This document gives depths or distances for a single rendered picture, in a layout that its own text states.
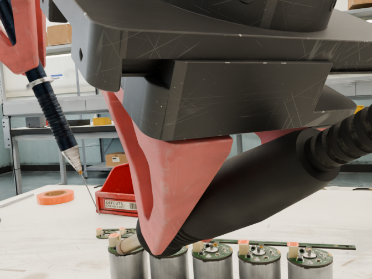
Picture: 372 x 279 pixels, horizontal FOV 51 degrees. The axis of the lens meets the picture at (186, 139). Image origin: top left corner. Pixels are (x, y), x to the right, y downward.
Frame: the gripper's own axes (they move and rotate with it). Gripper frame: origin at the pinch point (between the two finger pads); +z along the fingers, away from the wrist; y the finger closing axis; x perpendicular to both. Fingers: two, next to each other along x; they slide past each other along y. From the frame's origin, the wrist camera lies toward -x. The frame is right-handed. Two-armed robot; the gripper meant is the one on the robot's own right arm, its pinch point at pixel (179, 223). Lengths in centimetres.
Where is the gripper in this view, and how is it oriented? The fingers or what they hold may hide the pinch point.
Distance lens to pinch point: 16.7
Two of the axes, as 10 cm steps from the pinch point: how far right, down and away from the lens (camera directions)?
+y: -8.8, 0.9, -4.8
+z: -1.9, 8.5, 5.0
